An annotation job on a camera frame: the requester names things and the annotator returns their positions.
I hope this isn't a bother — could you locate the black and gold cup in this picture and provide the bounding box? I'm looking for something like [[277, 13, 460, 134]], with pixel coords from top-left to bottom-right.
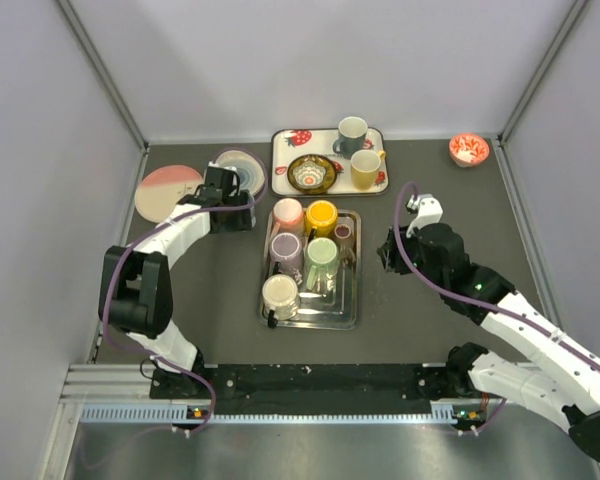
[[333, 223, 356, 263]]

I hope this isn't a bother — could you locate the light green mug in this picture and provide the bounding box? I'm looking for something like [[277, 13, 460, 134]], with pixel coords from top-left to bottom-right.
[[304, 237, 340, 292]]

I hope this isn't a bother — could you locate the pink and white mug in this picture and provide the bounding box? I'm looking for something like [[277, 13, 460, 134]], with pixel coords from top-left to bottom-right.
[[270, 198, 305, 238]]

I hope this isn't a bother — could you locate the yellow and black mug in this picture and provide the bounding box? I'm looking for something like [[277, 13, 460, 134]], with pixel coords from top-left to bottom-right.
[[305, 200, 338, 237]]

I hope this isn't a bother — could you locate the lilac purple mug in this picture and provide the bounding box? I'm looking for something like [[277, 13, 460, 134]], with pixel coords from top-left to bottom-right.
[[269, 232, 304, 277]]

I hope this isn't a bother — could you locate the cream mug black handle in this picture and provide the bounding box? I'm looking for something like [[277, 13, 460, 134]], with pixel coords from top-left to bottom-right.
[[262, 274, 300, 329]]

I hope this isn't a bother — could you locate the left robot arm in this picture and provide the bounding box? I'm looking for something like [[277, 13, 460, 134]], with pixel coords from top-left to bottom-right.
[[98, 163, 256, 397]]

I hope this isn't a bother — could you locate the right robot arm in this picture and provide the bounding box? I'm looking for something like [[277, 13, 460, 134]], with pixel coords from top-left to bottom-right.
[[378, 223, 600, 463]]

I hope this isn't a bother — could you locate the mustard yellow mug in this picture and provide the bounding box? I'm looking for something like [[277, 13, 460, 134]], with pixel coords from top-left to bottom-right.
[[350, 150, 386, 190]]

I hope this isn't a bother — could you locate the dark grey-blue mug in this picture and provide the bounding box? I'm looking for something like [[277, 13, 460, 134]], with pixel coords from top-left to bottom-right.
[[332, 116, 368, 158]]

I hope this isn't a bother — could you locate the blue ringed cream plate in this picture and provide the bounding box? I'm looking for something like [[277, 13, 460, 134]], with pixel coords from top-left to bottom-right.
[[215, 149, 265, 197]]

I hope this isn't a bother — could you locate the pink and cream plate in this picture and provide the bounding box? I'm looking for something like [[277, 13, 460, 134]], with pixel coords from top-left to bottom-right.
[[134, 165, 203, 223]]

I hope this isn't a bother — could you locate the silver metal tray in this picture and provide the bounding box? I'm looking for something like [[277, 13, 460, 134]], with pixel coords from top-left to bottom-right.
[[275, 209, 362, 330]]

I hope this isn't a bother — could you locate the strawberry pattern white tray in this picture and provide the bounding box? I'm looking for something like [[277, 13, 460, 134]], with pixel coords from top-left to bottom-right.
[[271, 128, 389, 197]]

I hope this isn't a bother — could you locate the floral patterned small bowl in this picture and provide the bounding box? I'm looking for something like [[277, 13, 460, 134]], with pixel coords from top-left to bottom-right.
[[287, 154, 338, 195]]

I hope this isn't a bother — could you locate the red patterned small bowl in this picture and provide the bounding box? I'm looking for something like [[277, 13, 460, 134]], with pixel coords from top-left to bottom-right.
[[449, 133, 490, 168]]

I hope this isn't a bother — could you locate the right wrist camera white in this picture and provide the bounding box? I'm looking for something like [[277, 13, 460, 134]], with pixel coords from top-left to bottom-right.
[[406, 194, 443, 238]]

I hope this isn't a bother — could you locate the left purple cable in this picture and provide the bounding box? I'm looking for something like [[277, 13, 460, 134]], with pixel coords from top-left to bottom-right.
[[99, 147, 270, 435]]

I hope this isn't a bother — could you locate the purple cable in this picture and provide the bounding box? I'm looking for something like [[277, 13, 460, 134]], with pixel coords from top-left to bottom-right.
[[99, 147, 270, 435], [393, 180, 600, 389]]

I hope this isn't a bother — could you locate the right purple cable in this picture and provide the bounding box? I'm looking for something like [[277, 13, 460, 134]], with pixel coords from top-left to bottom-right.
[[393, 180, 600, 389]]

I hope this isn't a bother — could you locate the slotted cable duct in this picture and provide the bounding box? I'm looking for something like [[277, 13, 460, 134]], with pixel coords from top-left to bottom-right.
[[80, 404, 486, 426]]

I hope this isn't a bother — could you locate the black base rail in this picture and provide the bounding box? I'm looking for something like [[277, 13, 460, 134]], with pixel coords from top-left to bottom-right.
[[149, 362, 461, 416]]

